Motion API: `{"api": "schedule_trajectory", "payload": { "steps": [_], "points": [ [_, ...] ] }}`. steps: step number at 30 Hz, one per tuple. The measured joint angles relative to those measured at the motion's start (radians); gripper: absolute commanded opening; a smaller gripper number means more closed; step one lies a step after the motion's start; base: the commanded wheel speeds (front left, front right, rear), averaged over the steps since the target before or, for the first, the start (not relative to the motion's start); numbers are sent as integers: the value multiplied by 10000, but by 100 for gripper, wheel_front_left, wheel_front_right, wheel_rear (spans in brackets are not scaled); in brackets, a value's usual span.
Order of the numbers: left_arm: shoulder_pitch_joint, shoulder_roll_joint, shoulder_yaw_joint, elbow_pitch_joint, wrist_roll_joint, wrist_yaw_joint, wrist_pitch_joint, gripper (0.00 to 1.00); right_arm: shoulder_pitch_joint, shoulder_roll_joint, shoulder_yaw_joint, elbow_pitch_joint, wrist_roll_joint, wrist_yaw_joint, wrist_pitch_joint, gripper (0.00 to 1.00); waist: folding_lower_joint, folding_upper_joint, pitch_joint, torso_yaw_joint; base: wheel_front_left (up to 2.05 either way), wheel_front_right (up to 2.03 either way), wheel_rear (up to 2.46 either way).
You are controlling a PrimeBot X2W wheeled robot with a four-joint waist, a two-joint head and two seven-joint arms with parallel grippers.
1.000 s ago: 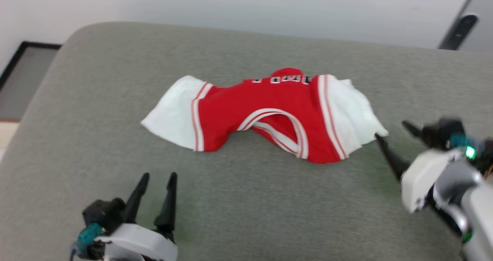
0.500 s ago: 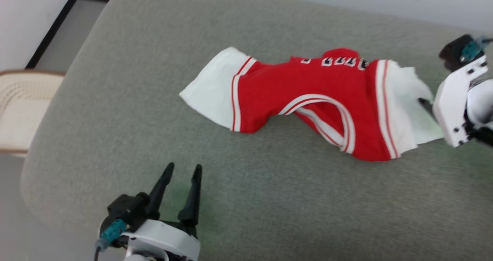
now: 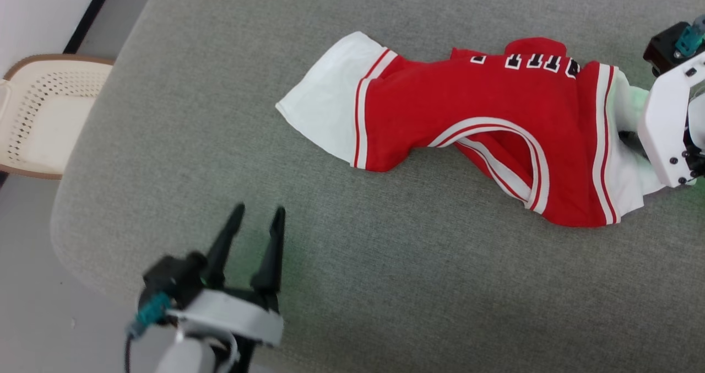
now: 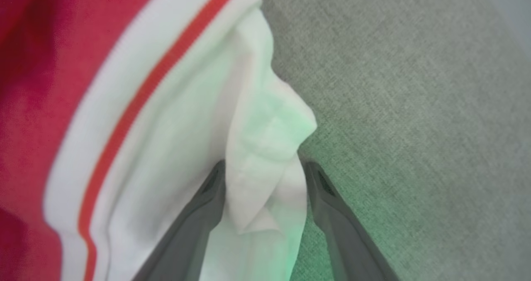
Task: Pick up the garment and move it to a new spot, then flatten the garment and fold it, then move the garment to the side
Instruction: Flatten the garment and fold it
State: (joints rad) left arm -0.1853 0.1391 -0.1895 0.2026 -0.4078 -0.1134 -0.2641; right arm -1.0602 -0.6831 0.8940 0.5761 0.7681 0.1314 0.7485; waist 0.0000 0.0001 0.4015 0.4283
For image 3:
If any red and white jersey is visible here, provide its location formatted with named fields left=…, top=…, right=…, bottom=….
left=275, top=30, right=670, bottom=229

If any teal left camera connector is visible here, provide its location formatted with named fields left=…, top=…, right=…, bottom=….
left=128, top=291, right=172, bottom=338

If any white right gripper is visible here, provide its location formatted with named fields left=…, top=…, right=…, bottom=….
left=618, top=51, right=705, bottom=188

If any teal camera connector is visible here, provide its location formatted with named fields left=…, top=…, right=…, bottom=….
left=675, top=14, right=705, bottom=58
left=128, top=291, right=172, bottom=338

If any cream perforated laundry basket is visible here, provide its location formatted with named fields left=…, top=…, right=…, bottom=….
left=0, top=54, right=115, bottom=181

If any grey fabric sofa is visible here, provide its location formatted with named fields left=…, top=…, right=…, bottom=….
left=50, top=0, right=705, bottom=373

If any black skirting strip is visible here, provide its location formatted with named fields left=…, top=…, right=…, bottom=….
left=63, top=0, right=119, bottom=54

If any teal right camera connector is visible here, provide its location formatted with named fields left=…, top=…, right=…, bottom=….
left=675, top=14, right=705, bottom=58

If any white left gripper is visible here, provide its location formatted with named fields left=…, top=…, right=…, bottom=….
left=168, top=202, right=286, bottom=347

